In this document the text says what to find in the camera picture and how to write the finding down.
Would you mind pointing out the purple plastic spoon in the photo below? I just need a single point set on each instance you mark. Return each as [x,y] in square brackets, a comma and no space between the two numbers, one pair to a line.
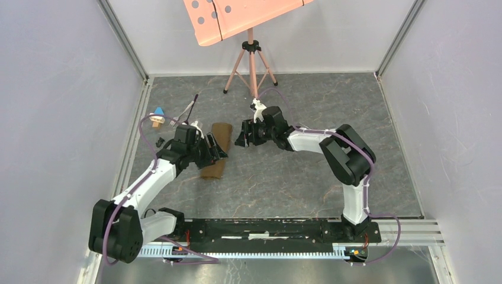
[191,107]

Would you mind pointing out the white toothed cable strip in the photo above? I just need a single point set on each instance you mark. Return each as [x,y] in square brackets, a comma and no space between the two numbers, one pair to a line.
[169,251]

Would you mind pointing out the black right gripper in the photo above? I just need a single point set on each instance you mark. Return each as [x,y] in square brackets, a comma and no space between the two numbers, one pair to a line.
[249,126]

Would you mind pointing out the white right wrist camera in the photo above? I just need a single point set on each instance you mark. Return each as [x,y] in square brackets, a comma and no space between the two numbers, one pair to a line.
[257,107]

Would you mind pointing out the blue and wood toy block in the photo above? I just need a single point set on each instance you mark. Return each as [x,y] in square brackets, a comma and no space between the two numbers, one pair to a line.
[157,117]

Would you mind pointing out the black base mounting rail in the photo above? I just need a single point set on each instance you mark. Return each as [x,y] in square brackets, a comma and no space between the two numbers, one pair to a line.
[273,235]

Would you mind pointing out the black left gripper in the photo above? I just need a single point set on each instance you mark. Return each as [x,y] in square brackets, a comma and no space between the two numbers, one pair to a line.
[213,154]

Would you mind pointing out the pink music stand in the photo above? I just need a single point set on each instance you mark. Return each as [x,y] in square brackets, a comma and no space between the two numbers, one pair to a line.
[215,21]

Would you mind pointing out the clear plastic fork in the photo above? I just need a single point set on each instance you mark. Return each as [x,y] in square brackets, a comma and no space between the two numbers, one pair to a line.
[177,118]

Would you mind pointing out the brown cloth napkin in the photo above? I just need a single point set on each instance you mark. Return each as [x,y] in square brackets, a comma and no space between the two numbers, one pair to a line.
[221,132]

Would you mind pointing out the small black clip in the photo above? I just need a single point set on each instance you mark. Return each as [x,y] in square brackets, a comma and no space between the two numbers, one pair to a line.
[159,142]

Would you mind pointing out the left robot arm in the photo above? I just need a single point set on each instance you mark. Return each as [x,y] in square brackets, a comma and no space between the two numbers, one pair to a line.
[118,230]

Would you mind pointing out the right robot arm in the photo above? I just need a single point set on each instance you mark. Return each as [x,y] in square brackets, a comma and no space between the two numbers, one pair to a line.
[349,157]

